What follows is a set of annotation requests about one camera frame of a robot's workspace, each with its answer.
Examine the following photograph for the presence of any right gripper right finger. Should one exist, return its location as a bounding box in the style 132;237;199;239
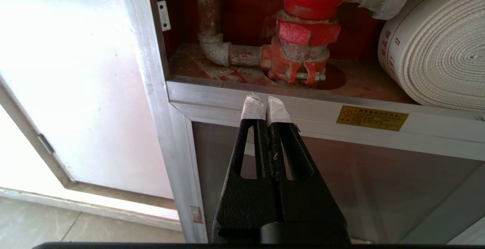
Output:
266;96;351;245

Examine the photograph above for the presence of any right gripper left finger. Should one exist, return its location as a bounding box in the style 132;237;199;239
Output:
212;93;280;244

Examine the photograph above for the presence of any glass lower cabinet door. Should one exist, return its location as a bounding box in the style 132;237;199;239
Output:
191;121;485;245

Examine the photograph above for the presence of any aluminium fire hydrant cabinet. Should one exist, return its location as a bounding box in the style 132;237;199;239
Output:
117;0;485;249

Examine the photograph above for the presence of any red printed paper card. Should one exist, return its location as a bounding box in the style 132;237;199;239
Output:
189;50;249;84

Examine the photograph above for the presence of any red fire hydrant valve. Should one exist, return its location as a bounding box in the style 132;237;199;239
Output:
260;0;418;87

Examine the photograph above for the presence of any white cabinet door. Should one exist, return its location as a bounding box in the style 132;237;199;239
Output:
0;0;174;199

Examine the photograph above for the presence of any yellow warning label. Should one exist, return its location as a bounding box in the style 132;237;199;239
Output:
336;105;409;132

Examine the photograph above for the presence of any grey metal pipe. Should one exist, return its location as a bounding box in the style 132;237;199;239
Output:
196;0;263;67

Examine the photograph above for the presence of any silver hinge plate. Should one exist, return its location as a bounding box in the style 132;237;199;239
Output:
158;0;171;32

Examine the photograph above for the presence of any white rolled fire hose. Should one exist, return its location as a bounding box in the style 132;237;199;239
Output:
377;0;485;111

